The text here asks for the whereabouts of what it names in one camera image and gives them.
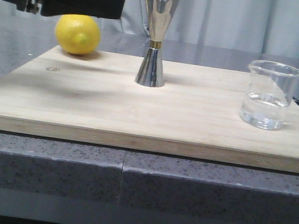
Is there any light wooden cutting board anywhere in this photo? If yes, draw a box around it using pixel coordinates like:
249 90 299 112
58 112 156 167
0 47 299 173

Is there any yellow lemon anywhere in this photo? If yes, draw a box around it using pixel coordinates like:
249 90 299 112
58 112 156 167
54 14 101 55

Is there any grey curtain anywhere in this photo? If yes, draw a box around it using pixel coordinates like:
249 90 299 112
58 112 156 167
0 0 299 65

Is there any steel hourglass jigger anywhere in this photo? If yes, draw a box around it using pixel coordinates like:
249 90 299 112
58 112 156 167
135 0 180 88

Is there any clear glass beaker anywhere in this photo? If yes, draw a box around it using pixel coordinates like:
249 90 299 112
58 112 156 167
240 60 299 130

